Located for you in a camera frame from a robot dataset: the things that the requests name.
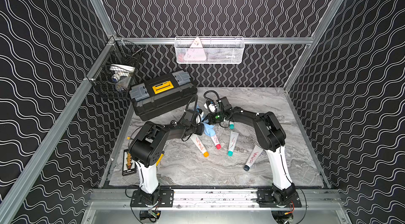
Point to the white tube teal cap lower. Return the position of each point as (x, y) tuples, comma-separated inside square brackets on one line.
[(232, 143)]

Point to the white tube orange cap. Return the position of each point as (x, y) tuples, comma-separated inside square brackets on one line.
[(199, 144)]

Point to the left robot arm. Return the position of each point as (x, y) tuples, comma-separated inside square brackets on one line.
[(147, 146)]

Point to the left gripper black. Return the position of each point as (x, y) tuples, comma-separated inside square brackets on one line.
[(199, 128)]

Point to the black wire basket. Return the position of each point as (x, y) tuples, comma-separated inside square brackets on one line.
[(117, 73)]

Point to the blue microfiber cloth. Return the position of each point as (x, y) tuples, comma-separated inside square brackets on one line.
[(208, 129)]

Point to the black toolbox yellow latch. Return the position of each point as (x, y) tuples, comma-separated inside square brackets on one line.
[(163, 94)]

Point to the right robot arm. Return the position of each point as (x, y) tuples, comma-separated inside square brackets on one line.
[(270, 136)]

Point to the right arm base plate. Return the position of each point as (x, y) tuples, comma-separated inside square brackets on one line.
[(287, 198)]

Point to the white tube dark blue cap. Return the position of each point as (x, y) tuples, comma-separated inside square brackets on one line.
[(257, 151)]

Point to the pink triangle item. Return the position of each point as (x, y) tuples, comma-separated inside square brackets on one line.
[(195, 52)]

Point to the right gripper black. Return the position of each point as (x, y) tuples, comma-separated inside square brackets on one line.
[(209, 119)]

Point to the yellow marker pen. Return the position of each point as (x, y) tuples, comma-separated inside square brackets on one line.
[(160, 159)]

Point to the clear wall basket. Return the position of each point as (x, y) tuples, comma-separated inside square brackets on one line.
[(219, 50)]

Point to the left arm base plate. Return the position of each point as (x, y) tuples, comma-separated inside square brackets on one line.
[(160, 197)]

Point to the white tube pink cap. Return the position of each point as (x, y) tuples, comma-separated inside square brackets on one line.
[(216, 142)]

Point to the black battery pack card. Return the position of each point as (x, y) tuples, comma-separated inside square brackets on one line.
[(129, 164)]

